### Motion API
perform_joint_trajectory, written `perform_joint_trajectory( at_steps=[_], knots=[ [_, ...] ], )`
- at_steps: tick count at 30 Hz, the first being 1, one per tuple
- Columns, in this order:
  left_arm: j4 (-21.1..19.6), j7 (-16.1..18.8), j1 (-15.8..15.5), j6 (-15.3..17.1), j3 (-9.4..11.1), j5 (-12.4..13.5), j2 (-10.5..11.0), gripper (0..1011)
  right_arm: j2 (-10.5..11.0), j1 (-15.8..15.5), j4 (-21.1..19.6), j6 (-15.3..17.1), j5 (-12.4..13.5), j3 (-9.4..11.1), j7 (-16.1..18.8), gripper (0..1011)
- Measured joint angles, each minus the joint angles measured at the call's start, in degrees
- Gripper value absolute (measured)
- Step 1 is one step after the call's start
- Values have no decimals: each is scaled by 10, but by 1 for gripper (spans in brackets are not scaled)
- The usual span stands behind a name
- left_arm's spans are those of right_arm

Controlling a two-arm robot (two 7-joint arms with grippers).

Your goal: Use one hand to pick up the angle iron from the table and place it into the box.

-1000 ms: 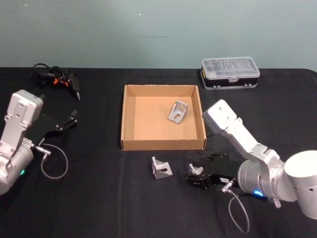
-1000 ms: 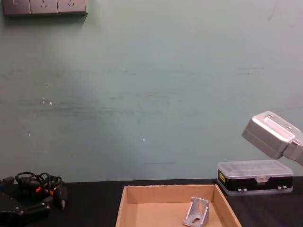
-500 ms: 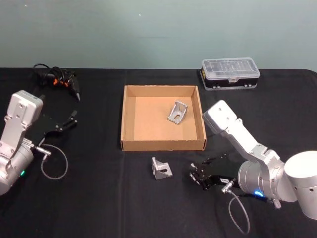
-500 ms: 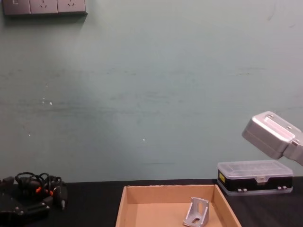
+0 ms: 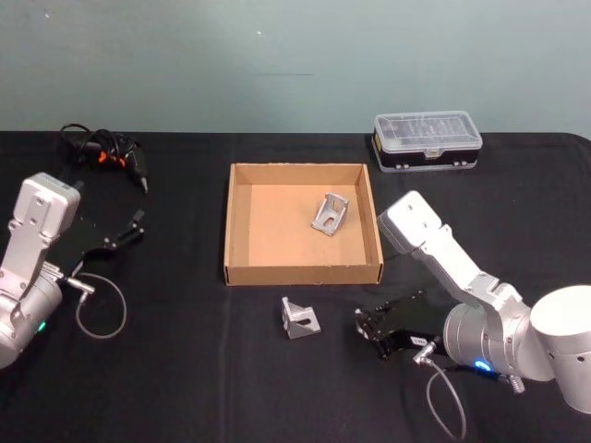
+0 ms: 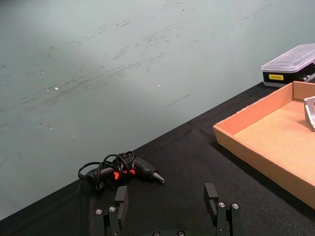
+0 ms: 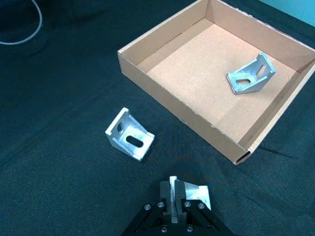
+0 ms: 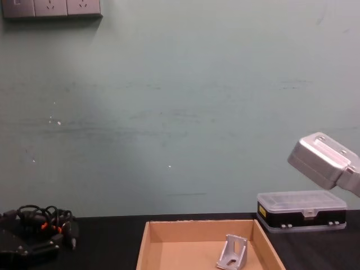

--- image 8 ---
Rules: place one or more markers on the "black table cloth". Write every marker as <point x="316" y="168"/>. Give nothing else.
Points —
<point x="112" y="242"/>

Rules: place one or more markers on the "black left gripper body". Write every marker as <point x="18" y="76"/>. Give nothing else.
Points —
<point x="11" y="244"/>

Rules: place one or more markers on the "shallow brown cardboard tray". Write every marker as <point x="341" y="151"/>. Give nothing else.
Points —
<point x="182" y="250"/>

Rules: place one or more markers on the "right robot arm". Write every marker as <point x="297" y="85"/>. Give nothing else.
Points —
<point x="317" y="160"/>

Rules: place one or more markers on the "silver metal corner bracket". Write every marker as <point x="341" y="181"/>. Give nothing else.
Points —
<point x="229" y="254"/>

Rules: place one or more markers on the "clear plastic case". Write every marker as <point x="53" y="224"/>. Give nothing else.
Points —
<point x="298" y="213"/>

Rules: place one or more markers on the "grey wall socket plate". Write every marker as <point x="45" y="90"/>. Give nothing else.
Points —
<point x="50" y="7"/>
<point x="83" y="6"/>

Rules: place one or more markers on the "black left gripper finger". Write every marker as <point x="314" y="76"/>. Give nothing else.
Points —
<point x="57" y="238"/>
<point x="45" y="249"/>

